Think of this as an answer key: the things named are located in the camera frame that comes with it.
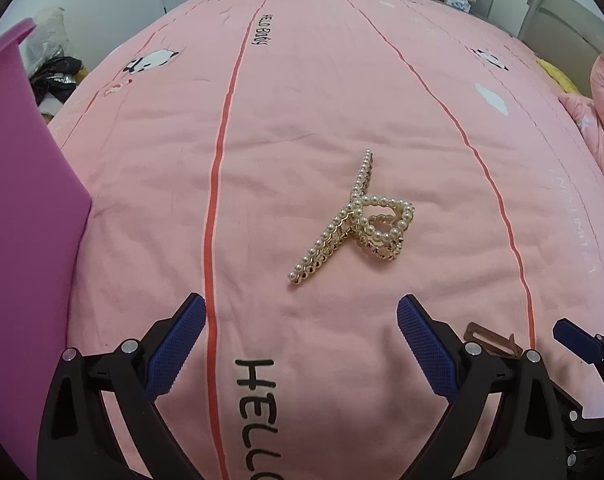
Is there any brown rectangular hair clip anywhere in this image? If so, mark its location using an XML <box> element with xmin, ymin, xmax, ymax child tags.
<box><xmin>464</xmin><ymin>322</ymin><xmax>523</xmax><ymax>358</ymax></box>

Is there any beige padded headboard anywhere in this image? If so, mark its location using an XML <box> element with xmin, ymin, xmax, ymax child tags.
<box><xmin>518</xmin><ymin>0</ymin><xmax>604</xmax><ymax>96</ymax></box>

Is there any pink bed quilt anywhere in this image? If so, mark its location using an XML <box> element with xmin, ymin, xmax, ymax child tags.
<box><xmin>50</xmin><ymin>0</ymin><xmax>604</xmax><ymax>479</ymax></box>

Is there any purple plastic basin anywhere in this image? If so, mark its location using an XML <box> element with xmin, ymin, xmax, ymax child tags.
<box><xmin>0</xmin><ymin>18</ymin><xmax>90</xmax><ymax>479</ymax></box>

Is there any pearl hair claw clip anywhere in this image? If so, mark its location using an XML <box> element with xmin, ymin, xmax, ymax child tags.
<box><xmin>288</xmin><ymin>150</ymin><xmax>415</xmax><ymax>286</ymax></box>

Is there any black plastic bag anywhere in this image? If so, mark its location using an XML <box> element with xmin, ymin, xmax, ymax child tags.
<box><xmin>29</xmin><ymin>56</ymin><xmax>84</xmax><ymax>105</ymax></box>

